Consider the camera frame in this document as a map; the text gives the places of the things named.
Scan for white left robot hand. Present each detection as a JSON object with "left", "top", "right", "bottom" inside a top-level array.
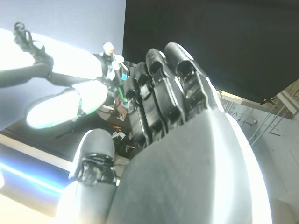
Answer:
[{"left": 56, "top": 42, "right": 273, "bottom": 224}]

